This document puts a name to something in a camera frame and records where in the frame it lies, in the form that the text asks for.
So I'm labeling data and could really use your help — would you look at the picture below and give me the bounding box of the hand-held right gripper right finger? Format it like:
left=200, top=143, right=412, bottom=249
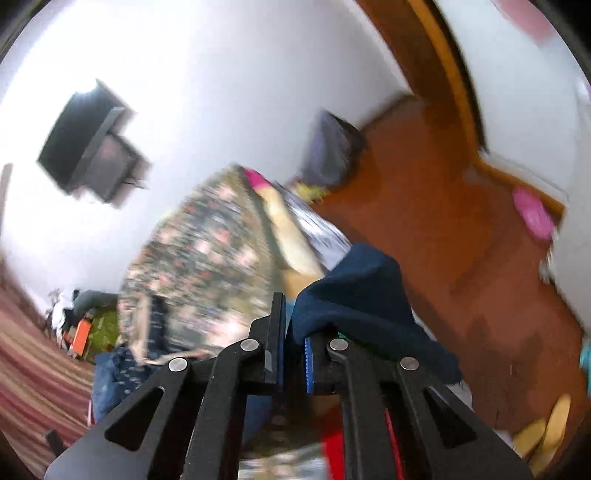
left=302, top=335, right=536, bottom=480

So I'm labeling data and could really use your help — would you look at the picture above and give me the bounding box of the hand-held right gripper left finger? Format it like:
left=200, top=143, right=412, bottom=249
left=44, top=292, right=287, bottom=480

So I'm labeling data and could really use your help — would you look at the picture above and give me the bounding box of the plain dark navy garment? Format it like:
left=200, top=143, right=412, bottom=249
left=286, top=244, right=462, bottom=384

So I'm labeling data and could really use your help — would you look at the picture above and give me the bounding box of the navy printed garment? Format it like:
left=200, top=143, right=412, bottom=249
left=90, top=346, right=171, bottom=425

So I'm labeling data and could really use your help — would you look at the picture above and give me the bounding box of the red cloth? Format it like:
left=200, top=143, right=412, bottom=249
left=323, top=406, right=398, bottom=480

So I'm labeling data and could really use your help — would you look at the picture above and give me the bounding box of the cream cloth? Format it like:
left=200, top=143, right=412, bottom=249
left=259, top=185, right=324, bottom=282

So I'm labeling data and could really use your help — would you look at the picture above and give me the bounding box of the floral bed sheet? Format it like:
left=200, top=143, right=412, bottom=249
left=117, top=165, right=296, bottom=365

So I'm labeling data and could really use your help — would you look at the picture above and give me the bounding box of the white grey striped cloth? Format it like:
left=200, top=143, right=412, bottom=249
left=277, top=185, right=352, bottom=268

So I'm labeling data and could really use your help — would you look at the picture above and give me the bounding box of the small pink cloth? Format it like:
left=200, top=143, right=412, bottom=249
left=244, top=168, right=271, bottom=190

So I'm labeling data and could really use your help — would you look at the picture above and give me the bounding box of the grey bundle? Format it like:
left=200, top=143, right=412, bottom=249
left=74, top=290, right=118, bottom=315

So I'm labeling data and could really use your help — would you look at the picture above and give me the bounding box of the orange box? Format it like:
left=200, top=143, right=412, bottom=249
left=69, top=319, right=92, bottom=358

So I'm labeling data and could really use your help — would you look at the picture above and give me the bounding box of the dark bag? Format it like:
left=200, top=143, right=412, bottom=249
left=300, top=110, right=365, bottom=190

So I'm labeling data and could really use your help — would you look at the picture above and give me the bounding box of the yellow slipper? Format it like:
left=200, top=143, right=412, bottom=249
left=531, top=394, right=573, bottom=476
left=513, top=418, right=548, bottom=455

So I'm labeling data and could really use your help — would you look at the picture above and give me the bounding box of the striped red rug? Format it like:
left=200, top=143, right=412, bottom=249
left=0, top=258, right=98, bottom=462

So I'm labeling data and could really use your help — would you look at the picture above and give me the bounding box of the pink cloth on floor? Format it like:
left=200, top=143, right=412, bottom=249
left=512, top=187, right=555, bottom=243

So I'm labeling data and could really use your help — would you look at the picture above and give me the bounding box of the black wall television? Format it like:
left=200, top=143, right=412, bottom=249
left=37, top=80, right=151, bottom=204

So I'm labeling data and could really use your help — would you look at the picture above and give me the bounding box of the wooden door frame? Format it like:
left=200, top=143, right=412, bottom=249
left=406, top=0, right=566, bottom=217

